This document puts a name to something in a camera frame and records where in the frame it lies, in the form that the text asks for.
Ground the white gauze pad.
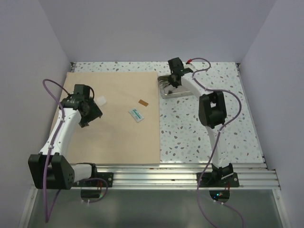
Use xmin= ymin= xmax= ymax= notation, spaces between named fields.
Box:
xmin=95 ymin=96 xmax=107 ymax=107

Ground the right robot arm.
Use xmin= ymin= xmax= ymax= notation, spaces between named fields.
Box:
xmin=168 ymin=57 xmax=233 ymax=187

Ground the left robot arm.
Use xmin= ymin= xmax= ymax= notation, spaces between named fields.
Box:
xmin=28 ymin=84 xmax=103 ymax=190

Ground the stainless steel tray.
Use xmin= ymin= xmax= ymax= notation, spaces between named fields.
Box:
xmin=157 ymin=75 xmax=192 ymax=99

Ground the brown adhesive bandage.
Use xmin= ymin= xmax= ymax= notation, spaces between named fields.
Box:
xmin=138 ymin=99 xmax=149 ymax=107

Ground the beige wooden board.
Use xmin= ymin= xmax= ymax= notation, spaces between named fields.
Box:
xmin=61 ymin=72 xmax=160 ymax=164

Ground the green white sachet packet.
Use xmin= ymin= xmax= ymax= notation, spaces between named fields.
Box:
xmin=129 ymin=108 xmax=144 ymax=123

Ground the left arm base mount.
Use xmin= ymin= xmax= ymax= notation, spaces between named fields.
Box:
xmin=73 ymin=172 xmax=114 ymax=188

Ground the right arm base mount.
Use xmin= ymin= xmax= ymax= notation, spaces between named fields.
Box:
xmin=196 ymin=163 xmax=240 ymax=188

